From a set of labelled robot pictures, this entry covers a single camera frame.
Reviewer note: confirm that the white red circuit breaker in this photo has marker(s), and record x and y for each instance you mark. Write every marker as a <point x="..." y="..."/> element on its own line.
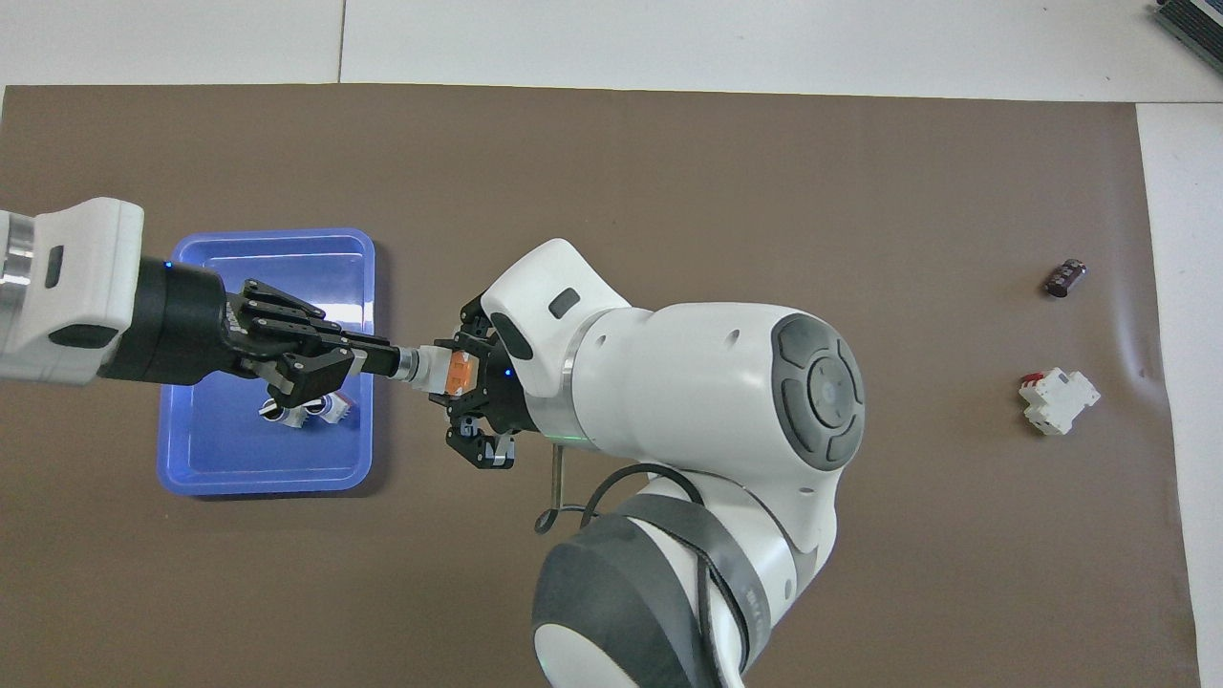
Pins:
<point x="1059" y="401"/>

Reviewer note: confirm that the grey ribbed device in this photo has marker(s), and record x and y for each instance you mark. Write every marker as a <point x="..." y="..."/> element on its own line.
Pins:
<point x="1194" y="24"/>

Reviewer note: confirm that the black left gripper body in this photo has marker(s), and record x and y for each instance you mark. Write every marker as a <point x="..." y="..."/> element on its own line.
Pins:
<point x="182" y="325"/>

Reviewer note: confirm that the orange white rotary switch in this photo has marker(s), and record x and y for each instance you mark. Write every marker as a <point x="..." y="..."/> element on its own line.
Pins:
<point x="332" y="411"/>
<point x="282" y="416"/>
<point x="435" y="368"/>

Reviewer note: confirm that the small black terminal block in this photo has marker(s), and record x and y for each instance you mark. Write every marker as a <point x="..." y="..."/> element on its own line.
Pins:
<point x="1065" y="279"/>

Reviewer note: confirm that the brown table mat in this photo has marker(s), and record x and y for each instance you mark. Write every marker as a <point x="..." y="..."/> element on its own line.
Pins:
<point x="764" y="162"/>

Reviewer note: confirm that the blue plastic tray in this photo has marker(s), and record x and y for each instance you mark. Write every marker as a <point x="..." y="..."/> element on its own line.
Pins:
<point x="220" y="459"/>

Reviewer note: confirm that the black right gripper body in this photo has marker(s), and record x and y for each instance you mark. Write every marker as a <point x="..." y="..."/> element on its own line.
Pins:
<point x="502" y="397"/>

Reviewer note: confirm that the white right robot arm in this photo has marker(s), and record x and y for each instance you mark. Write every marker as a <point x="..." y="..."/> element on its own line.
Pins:
<point x="688" y="382"/>

